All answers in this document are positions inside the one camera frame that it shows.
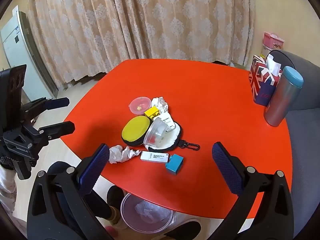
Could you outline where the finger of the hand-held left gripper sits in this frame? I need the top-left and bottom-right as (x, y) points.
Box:
(39, 121), (75, 142)
(21, 97), (70, 123)

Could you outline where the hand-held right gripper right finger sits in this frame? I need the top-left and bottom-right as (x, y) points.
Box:
(212, 142), (294, 240)

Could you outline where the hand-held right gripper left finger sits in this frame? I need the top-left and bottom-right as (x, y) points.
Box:
(27, 144), (110, 240)

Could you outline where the white tissue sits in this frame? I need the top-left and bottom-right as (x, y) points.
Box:
(109, 145), (141, 165)
(151, 96), (170, 114)
(265, 54), (283, 77)

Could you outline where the blue plastic block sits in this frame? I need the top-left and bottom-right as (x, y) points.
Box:
(165, 154), (184, 174)

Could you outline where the clear trash bin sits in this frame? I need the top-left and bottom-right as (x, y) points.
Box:
(120, 192), (175, 233)

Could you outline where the yellow round case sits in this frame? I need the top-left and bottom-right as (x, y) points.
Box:
(122, 116), (152, 145)

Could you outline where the white usb stick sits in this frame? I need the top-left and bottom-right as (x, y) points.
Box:
(140, 151), (169, 163)

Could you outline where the clear plastic cup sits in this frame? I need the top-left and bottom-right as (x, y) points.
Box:
(144, 119), (167, 147)

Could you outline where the small round lidded plastic container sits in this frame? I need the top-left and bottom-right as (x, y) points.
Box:
(129, 96), (152, 117)

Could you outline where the person's left forearm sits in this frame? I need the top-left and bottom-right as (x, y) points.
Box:
(0, 164), (18, 213)

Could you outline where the person's left black shoe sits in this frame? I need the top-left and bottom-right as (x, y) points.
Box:
(107, 185), (125, 230)

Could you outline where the person's black shoe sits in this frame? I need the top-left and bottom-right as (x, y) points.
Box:
(107, 185), (125, 230)
(164, 219), (202, 240)

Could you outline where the white round pouch with clip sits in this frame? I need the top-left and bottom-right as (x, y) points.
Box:
(144, 121), (200, 152)

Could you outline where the red table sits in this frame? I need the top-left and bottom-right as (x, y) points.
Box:
(64, 59), (293, 220)

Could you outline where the pink stool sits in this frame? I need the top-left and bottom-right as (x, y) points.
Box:
(105, 226), (119, 238)

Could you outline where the white standing air conditioner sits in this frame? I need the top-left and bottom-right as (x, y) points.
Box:
(0, 10), (59, 103)

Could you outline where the crumpled plastic bag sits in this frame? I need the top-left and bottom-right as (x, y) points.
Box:
(135, 201), (170, 223)

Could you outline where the person's right black shoe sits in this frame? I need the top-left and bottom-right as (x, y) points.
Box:
(164, 219), (202, 240)

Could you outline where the white labelled adapter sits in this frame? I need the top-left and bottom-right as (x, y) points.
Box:
(156, 112), (175, 134)

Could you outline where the yellow toy brick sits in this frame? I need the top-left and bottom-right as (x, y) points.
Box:
(144, 106), (160, 119)

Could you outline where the grey sofa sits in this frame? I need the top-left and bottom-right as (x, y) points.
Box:
(266, 50), (320, 240)

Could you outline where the grey thermos with blue lid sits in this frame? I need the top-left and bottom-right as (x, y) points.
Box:
(264, 66), (304, 127)

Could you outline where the flag print tissue box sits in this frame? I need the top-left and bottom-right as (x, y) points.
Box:
(249, 54), (283, 105)

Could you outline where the beige patterned curtain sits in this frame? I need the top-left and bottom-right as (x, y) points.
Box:
(26, 0), (257, 85)

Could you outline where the pink storage box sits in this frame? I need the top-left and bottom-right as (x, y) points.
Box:
(261, 32), (285, 55)

